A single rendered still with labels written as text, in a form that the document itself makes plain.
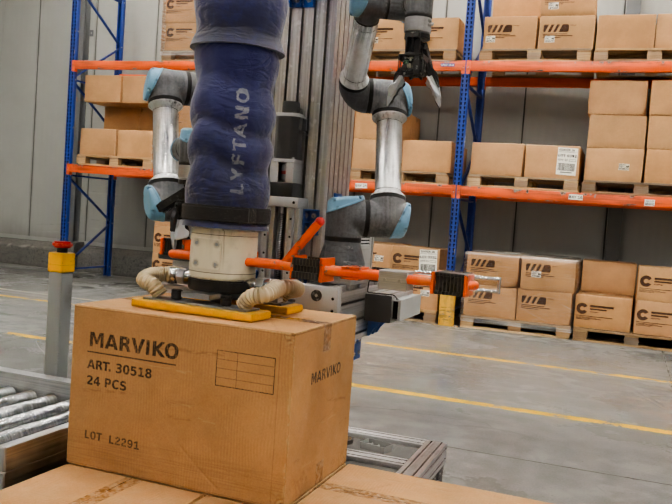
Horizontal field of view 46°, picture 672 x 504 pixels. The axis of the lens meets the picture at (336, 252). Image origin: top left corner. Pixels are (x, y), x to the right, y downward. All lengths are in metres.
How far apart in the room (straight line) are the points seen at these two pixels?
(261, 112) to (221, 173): 0.18
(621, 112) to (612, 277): 1.85
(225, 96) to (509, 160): 7.28
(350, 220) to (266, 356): 0.79
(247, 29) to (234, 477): 1.05
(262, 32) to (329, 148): 0.80
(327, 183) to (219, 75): 0.84
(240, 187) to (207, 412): 0.54
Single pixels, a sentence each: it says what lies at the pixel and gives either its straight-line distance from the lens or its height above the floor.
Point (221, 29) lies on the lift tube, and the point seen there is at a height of 1.63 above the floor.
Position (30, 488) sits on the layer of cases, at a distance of 1.98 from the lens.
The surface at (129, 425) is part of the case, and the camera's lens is 2.00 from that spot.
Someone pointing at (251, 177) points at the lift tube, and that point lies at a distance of 1.95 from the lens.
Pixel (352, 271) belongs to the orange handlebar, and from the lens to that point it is 1.86.
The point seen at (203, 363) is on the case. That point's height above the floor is 0.85.
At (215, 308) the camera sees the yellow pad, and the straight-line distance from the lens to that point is 1.91.
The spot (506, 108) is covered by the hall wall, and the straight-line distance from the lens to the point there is 10.47.
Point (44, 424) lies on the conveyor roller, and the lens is 2.49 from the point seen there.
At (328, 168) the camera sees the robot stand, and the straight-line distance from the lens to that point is 2.69.
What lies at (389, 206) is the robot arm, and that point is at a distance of 2.48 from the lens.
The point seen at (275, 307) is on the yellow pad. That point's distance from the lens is 2.03.
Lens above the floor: 1.22
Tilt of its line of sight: 3 degrees down
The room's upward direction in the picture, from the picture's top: 4 degrees clockwise
